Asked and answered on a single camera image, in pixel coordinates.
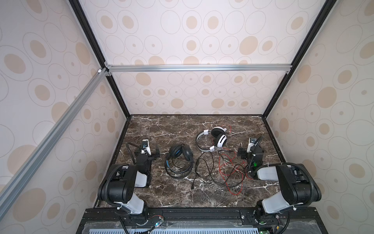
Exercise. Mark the diagonal aluminium rail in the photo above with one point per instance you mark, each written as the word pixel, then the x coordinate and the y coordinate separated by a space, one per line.
pixel 29 168

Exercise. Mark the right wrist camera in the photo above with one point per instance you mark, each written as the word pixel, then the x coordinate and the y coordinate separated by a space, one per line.
pixel 252 144

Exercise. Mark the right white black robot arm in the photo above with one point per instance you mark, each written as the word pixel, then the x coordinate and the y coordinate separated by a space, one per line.
pixel 297 186

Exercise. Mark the horizontal aluminium rail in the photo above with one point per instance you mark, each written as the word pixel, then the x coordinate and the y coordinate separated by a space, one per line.
pixel 194 68

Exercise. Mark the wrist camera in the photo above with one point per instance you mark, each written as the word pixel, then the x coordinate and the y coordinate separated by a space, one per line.
pixel 252 144
pixel 145 147

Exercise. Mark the black corner post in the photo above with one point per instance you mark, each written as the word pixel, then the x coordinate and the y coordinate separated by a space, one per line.
pixel 312 33
pixel 91 38

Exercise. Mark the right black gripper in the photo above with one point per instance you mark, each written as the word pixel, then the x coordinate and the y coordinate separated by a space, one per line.
pixel 250 153

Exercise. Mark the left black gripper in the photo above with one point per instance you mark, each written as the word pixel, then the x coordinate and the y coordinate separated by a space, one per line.
pixel 147 156

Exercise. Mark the right black corner post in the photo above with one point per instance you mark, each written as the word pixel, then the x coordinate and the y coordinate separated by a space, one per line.
pixel 312 33

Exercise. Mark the white black headphones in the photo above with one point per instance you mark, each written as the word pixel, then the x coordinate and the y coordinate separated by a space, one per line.
pixel 219 135

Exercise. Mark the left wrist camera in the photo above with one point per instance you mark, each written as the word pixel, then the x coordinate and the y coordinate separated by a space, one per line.
pixel 145 147

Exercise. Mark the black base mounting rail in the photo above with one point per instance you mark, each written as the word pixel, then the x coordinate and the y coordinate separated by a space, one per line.
pixel 201 220

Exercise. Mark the left black corner post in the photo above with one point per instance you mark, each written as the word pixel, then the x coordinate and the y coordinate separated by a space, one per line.
pixel 91 38

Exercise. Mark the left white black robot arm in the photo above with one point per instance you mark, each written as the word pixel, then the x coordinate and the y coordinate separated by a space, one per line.
pixel 117 187

